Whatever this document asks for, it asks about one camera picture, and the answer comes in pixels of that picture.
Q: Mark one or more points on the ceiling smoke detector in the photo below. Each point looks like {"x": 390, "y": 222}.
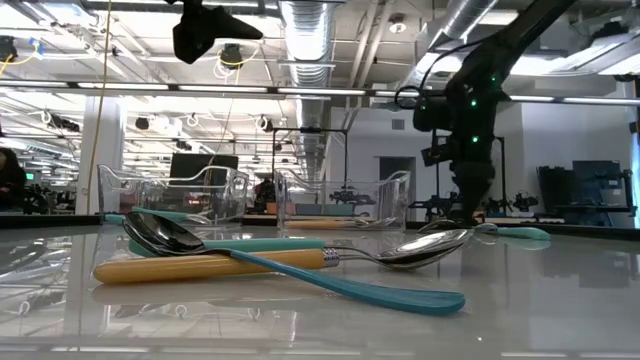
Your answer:
{"x": 397, "y": 25}

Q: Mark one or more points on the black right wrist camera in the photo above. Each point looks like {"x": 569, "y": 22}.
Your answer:
{"x": 430, "y": 115}

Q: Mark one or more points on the wall air vent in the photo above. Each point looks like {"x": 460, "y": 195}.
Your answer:
{"x": 397, "y": 124}

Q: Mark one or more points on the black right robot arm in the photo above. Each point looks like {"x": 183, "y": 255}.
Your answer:
{"x": 515, "y": 40}

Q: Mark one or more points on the long ceiling light bar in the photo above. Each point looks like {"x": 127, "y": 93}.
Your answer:
{"x": 225, "y": 88}

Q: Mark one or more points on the silver ventilation duct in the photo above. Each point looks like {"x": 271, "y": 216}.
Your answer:
{"x": 450, "y": 25}
{"x": 307, "y": 40}

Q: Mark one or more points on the black ceiling camera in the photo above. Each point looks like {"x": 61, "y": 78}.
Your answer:
{"x": 231, "y": 55}

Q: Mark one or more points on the person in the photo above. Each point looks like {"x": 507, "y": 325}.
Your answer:
{"x": 10, "y": 180}

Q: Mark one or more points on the white column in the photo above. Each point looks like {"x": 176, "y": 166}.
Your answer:
{"x": 112, "y": 150}

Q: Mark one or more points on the black equipment rack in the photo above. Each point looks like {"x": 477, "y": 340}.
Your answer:
{"x": 590, "y": 190}

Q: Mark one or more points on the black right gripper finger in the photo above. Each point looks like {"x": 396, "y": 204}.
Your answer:
{"x": 472, "y": 190}

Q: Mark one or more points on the black monitor screen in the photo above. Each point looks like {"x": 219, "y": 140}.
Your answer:
{"x": 200, "y": 167}

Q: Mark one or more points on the clear plastic bin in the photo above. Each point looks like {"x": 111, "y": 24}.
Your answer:
{"x": 390, "y": 200}
{"x": 115, "y": 190}

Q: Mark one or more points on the black metal stand frame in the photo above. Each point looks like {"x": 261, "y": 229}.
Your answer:
{"x": 310, "y": 130}

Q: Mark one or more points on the black background robot arm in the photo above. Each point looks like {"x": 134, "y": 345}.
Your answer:
{"x": 435, "y": 205}
{"x": 522, "y": 202}

